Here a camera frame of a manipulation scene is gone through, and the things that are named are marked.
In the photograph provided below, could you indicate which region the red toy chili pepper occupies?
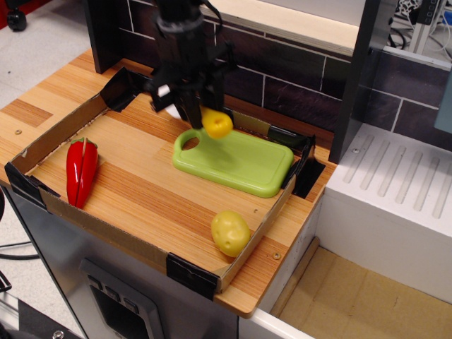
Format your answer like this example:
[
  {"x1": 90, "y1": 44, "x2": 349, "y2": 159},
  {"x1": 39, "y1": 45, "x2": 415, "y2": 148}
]
[{"x1": 66, "y1": 138, "x2": 98, "y2": 208}]

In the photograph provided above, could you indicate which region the yellow toy potato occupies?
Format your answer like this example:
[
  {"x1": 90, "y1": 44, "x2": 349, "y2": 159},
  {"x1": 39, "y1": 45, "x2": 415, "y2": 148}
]
[{"x1": 210, "y1": 210, "x2": 251, "y2": 258}]

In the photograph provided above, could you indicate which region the green plastic cutting board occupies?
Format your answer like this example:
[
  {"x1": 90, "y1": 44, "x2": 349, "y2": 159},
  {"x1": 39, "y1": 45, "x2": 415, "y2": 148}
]
[{"x1": 172, "y1": 129, "x2": 294, "y2": 198}]

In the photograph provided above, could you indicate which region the black floor cable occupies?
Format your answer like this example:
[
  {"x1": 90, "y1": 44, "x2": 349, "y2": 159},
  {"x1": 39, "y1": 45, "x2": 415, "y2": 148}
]
[{"x1": 0, "y1": 241, "x2": 40, "y2": 261}]

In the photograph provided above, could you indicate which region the yellow handled white toy knife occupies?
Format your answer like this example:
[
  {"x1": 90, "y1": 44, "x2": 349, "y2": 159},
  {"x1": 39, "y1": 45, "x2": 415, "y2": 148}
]
[{"x1": 157, "y1": 85, "x2": 234, "y2": 139}]

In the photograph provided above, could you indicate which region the grey toy oven front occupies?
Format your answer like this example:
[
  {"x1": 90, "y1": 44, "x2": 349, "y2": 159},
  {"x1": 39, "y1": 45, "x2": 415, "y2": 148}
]
[{"x1": 78, "y1": 258, "x2": 163, "y2": 339}]

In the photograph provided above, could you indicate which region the white toy sink drainboard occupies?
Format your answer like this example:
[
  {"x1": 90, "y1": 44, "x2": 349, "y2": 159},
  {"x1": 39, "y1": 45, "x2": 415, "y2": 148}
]
[{"x1": 316, "y1": 125, "x2": 451, "y2": 301}]

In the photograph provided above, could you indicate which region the black chair caster wheel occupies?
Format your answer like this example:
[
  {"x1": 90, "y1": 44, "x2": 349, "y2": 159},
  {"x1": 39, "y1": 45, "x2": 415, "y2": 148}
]
[{"x1": 6, "y1": 8, "x2": 27, "y2": 32}]

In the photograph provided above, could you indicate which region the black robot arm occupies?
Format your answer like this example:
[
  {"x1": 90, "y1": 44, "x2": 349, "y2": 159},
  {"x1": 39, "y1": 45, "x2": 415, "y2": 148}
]
[{"x1": 145, "y1": 1, "x2": 237, "y2": 129}]

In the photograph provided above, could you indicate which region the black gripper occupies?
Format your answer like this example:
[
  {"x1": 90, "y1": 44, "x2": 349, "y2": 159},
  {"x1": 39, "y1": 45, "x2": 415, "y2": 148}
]
[{"x1": 145, "y1": 20, "x2": 237, "y2": 129}]

